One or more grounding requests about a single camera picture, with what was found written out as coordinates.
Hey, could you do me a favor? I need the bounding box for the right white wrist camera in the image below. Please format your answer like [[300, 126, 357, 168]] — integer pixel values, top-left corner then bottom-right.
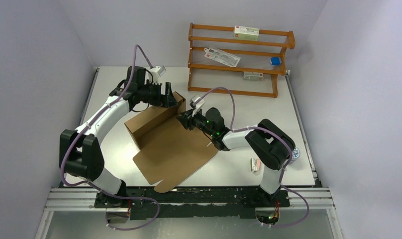
[[190, 95, 205, 117]]

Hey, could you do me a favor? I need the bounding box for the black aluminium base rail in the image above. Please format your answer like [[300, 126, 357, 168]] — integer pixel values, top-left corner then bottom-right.
[[44, 186, 335, 220]]

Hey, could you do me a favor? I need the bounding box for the grey white box lower shelf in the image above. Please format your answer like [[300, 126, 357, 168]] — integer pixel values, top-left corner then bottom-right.
[[243, 71, 264, 81]]

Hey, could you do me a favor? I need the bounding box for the white plastic packet on shelf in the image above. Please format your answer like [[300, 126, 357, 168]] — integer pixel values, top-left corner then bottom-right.
[[204, 47, 241, 67]]

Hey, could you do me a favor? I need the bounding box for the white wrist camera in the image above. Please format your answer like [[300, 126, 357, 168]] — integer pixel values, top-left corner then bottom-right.
[[190, 95, 205, 117], [149, 66, 166, 83]]

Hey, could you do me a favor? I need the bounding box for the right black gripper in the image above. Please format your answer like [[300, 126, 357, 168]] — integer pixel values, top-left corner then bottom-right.
[[176, 107, 215, 137]]

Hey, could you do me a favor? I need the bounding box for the brown cardboard box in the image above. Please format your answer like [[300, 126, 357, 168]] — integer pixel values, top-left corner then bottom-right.
[[124, 92, 218, 193]]

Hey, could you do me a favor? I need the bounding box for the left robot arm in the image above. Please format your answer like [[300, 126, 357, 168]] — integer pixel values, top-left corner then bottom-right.
[[59, 66, 178, 207]]

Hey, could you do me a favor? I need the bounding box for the green white box top shelf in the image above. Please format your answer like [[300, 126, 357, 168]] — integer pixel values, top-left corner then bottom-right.
[[233, 25, 259, 41]]

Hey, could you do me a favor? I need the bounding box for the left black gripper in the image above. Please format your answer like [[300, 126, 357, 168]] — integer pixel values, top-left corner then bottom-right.
[[138, 80, 179, 108]]

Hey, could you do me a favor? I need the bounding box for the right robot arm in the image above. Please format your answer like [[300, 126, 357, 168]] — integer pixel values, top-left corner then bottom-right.
[[177, 108, 296, 206]]

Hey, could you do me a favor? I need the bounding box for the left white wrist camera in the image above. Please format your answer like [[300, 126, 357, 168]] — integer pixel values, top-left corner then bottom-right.
[[149, 66, 166, 83]]

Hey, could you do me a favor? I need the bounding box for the blue small object on shelf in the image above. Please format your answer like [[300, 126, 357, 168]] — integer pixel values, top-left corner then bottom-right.
[[270, 56, 283, 66]]

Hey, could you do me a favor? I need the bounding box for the pink white small device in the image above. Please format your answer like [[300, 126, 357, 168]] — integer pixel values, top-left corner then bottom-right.
[[250, 158, 261, 173]]

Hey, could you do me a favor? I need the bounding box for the orange wooden shelf rack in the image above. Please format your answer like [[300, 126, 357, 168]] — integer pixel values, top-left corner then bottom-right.
[[187, 23, 296, 98]]

